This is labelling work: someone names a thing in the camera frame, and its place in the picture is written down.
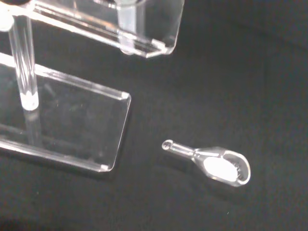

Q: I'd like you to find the black bench cloth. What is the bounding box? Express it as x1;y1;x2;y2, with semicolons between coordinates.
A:
0;0;308;231

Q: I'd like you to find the clear glass weighing funnel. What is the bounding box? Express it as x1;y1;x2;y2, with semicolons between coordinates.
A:
161;139;251;188

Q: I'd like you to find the clear acrylic funnel stand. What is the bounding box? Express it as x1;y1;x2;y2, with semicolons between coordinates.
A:
0;0;185;174

